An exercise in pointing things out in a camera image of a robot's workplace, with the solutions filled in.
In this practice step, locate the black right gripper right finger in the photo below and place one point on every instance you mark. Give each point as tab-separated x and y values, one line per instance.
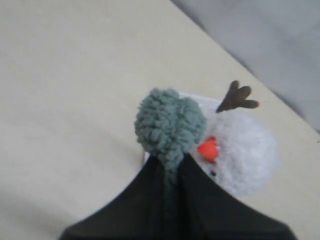
207	212

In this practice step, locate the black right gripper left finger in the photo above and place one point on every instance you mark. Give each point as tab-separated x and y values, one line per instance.
135	214

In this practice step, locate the white plush snowman toy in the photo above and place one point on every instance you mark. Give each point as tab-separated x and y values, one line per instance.
243	150

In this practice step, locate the green knitted cloth piece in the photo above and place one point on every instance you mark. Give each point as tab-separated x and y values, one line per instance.
168	126

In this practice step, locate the white plastic tray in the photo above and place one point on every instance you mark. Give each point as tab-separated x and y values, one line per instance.
208	107

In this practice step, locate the white backdrop curtain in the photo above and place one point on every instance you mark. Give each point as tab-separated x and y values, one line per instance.
278	41

